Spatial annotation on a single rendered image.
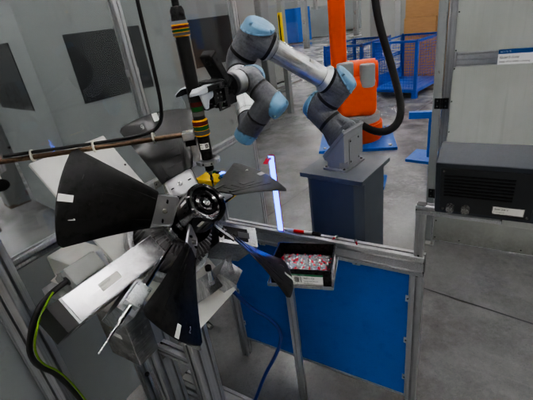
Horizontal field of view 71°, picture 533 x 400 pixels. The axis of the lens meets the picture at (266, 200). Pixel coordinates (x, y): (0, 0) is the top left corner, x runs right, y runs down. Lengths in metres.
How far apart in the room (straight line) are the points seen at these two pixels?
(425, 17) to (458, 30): 6.37
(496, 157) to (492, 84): 1.47
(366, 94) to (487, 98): 2.43
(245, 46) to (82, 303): 1.04
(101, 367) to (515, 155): 1.81
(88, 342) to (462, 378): 1.73
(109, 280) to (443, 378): 1.65
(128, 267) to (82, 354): 0.91
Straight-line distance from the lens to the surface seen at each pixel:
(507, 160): 1.17
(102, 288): 1.02
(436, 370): 2.19
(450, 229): 2.99
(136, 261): 1.07
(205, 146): 1.07
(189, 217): 1.02
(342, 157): 1.65
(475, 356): 2.29
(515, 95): 2.64
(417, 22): 9.00
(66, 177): 0.97
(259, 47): 1.52
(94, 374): 2.01
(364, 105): 4.90
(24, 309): 1.52
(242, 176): 1.28
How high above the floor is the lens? 1.65
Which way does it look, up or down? 26 degrees down
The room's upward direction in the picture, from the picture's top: 8 degrees counter-clockwise
